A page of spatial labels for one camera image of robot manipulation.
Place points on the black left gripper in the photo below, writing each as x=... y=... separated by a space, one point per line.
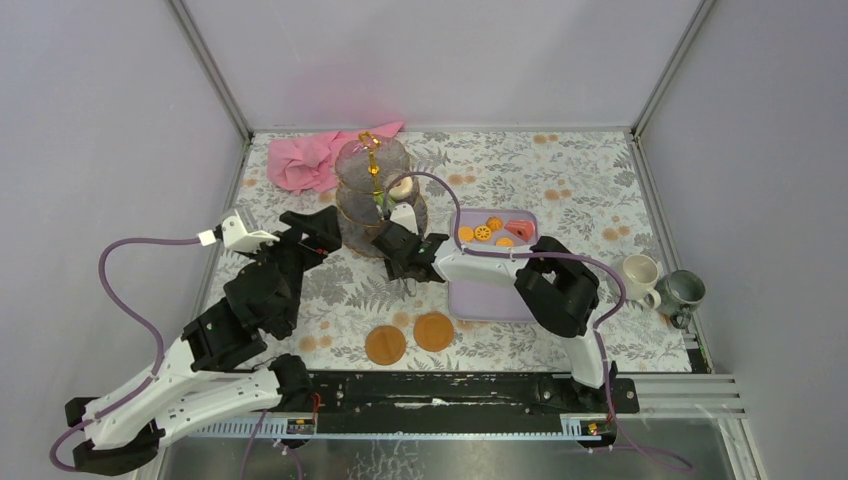
x=291 y=235

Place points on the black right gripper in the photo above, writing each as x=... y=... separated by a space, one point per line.
x=393 y=270

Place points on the pink handled tongs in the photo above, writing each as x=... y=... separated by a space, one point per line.
x=410 y=287

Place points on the white glazed donut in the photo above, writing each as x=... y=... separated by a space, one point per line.
x=402 y=190

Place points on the three-tier glass cake stand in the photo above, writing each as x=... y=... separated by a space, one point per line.
x=365 y=167

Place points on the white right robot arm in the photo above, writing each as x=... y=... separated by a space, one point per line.
x=557 y=287

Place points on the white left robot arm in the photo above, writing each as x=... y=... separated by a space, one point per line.
x=201 y=377

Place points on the pink cloth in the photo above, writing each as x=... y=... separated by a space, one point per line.
x=305 y=163

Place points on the right wooden coaster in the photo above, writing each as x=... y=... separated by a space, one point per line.
x=433 y=332

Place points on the wooden coaster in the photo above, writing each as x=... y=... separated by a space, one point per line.
x=385 y=345
x=433 y=332

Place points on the yellow jam-dot cookie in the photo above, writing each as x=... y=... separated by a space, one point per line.
x=482 y=233

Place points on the lilac plastic tray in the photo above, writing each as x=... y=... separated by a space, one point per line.
x=477 y=301

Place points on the left wooden coaster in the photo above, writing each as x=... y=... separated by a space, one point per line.
x=385 y=345

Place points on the orange swirl cookie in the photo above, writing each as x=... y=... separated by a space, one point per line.
x=494 y=223

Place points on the pink cake slice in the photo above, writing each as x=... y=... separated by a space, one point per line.
x=522 y=229

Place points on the white ceramic mug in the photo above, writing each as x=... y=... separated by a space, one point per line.
x=640 y=274

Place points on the grey ceramic mug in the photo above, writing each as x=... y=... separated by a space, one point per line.
x=681 y=293

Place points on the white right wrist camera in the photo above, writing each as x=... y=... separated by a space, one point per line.
x=403 y=214

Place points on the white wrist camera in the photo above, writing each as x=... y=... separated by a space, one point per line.
x=403 y=214
x=239 y=232

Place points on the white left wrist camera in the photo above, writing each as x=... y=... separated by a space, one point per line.
x=239 y=232

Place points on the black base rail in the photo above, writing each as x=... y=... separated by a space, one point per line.
x=456 y=403

